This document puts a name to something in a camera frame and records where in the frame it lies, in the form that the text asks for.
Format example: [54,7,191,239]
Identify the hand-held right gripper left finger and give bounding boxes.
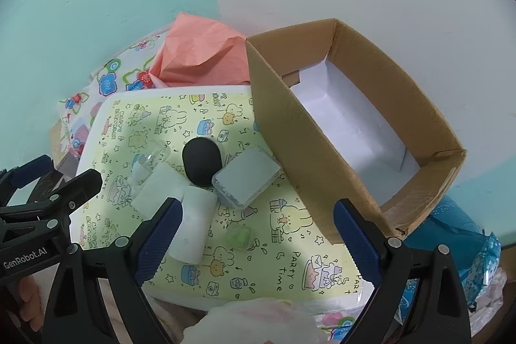
[40,197,190,344]

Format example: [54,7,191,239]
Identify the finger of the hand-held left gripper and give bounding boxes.
[0,154,56,204]
[0,169,103,244]

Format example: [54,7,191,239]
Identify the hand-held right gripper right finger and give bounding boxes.
[332,198,472,344]

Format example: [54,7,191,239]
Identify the white paper rolls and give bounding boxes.
[132,162,218,264]

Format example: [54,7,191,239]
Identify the small clear green box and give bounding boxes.
[225,225,255,251]

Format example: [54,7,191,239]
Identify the clear tape roll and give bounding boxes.
[132,138,172,187]

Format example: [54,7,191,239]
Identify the black tape roll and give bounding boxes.
[182,137,223,187]

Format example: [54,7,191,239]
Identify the brown cardboard box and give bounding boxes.
[245,18,467,245]

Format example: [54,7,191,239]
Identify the clear plastic box grey lid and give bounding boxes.
[212,144,282,211]

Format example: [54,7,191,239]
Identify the person's left hand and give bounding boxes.
[16,275,41,314]

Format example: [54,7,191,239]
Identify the dark board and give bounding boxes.
[52,156,81,183]

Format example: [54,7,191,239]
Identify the yellow cartoon printed mat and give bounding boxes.
[69,86,373,314]

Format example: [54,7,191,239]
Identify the blue plastic bag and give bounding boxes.
[397,195,502,332]

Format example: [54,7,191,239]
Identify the floral printed cloth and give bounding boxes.
[56,27,174,167]

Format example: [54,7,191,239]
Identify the white paper sheet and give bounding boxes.
[290,60,421,208]

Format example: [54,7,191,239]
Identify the white cloth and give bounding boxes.
[183,298,327,344]

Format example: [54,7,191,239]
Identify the salmon pink crumpled paper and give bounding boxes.
[149,13,253,90]

